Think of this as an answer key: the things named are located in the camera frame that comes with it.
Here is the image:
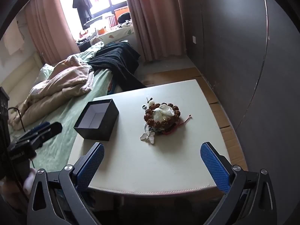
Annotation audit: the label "paper sheet on wall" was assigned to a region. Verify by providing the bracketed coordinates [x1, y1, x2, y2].
[3, 21, 25, 57]

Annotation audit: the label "red string bracelet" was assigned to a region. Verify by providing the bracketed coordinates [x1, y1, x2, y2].
[162, 114, 191, 136]

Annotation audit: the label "hanging dark clothes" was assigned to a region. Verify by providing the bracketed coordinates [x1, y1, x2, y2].
[71, 0, 93, 25]

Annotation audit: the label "pink curtain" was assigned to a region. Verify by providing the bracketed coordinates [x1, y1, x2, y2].
[124, 0, 185, 62]
[25, 0, 81, 66]

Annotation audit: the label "pink blanket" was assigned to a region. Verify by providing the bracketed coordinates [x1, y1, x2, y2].
[8, 54, 95, 130]

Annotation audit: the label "dark grey wardrobe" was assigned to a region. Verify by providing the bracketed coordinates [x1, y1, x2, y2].
[176, 0, 300, 193]

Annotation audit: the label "bed with green sheet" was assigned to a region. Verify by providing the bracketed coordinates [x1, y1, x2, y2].
[9, 41, 123, 171]

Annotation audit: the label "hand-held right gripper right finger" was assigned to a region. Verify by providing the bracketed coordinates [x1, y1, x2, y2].
[200, 142, 278, 225]

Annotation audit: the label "person's left hand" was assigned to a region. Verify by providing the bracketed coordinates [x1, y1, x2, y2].
[0, 166, 35, 201]

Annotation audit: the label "window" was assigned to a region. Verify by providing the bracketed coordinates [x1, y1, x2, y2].
[56, 0, 129, 41]

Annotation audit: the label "white butterfly pendant necklace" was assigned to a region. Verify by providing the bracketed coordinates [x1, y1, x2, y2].
[140, 122, 162, 144]

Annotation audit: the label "thin black cable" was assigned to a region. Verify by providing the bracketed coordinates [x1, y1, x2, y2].
[8, 107, 35, 169]

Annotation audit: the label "white crumpled cloth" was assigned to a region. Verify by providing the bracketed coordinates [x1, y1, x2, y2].
[152, 105, 176, 122]

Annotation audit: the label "black jewelry box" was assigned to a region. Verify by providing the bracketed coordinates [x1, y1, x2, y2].
[74, 99, 119, 141]

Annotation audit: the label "cream headboard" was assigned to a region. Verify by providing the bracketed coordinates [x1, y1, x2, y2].
[0, 52, 45, 94]

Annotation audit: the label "black blanket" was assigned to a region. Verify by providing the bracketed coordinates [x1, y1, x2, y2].
[87, 42, 154, 90]

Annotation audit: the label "black bag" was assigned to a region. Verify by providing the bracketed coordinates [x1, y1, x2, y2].
[117, 13, 132, 24]

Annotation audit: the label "brown bead bracelet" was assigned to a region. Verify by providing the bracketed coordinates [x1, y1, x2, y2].
[144, 102, 181, 130]

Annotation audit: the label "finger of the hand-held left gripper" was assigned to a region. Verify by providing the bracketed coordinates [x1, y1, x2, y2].
[20, 121, 51, 140]
[30, 122, 63, 149]

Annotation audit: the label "orange box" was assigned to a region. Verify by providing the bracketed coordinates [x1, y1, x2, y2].
[114, 7, 130, 17]

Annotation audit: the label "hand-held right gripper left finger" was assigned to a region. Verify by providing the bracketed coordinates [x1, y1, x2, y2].
[27, 142, 105, 225]

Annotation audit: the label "floral windowsill cloth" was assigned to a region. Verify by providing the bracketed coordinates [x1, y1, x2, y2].
[94, 25, 136, 45]

